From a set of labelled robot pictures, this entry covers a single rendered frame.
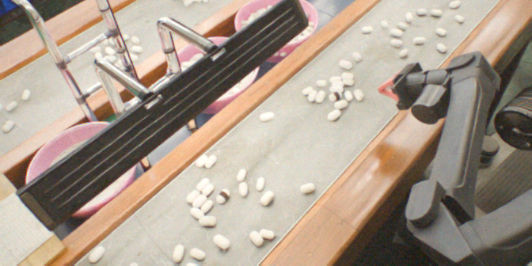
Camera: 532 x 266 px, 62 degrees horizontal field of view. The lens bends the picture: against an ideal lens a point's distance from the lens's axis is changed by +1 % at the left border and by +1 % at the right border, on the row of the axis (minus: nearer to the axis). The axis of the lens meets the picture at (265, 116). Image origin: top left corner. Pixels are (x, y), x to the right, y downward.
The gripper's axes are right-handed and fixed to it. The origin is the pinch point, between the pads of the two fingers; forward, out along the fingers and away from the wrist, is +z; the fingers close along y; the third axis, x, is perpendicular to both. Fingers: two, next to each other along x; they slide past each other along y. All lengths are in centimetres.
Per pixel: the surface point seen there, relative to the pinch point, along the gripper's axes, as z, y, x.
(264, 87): 28.6, 10.3, -11.3
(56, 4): 240, -14, -87
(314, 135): 14.9, 13.5, 3.3
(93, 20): 80, 22, -53
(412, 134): -1.7, -0.5, 13.7
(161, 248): 20, 59, -1
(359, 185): -0.2, 20.1, 12.7
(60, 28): 83, 32, -56
